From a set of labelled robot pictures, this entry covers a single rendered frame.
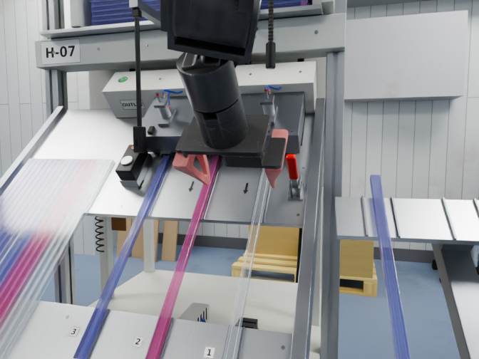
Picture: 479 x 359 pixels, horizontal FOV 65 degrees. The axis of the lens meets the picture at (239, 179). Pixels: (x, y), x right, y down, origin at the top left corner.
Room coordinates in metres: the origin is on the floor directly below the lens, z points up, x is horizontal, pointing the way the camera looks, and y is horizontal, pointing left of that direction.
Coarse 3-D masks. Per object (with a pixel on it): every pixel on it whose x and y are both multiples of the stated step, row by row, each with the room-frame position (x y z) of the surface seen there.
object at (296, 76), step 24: (120, 72) 0.95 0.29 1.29; (144, 72) 0.92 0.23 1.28; (168, 72) 0.90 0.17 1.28; (240, 72) 0.84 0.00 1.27; (264, 72) 0.83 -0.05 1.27; (288, 72) 0.81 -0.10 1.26; (312, 72) 0.79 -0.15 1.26; (120, 96) 0.89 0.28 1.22; (144, 96) 0.88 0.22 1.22; (312, 96) 0.79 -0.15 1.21
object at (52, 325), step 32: (32, 320) 0.58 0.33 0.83; (64, 320) 0.57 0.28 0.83; (128, 320) 0.55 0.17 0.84; (32, 352) 0.54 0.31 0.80; (64, 352) 0.53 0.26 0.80; (96, 352) 0.52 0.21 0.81; (128, 352) 0.51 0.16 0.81; (160, 352) 0.51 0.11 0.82; (192, 352) 0.50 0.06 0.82; (224, 352) 0.49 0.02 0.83; (256, 352) 0.48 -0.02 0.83; (288, 352) 0.48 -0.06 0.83
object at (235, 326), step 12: (264, 180) 0.69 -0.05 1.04; (264, 192) 0.67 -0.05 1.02; (252, 228) 0.62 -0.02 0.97; (252, 240) 0.60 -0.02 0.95; (252, 252) 0.58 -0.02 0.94; (252, 264) 0.58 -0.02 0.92; (240, 276) 0.56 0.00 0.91; (240, 288) 0.54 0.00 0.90; (240, 300) 0.53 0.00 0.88; (240, 312) 0.52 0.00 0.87; (240, 324) 0.51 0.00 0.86; (228, 336) 0.49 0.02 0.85; (228, 348) 0.48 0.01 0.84
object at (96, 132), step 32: (64, 128) 0.96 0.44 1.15; (96, 128) 0.93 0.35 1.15; (128, 128) 0.91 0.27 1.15; (160, 160) 0.80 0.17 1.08; (128, 192) 0.75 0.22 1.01; (160, 192) 0.73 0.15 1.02; (192, 192) 0.72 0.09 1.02; (224, 192) 0.70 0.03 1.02; (256, 192) 0.69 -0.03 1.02; (288, 224) 0.63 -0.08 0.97
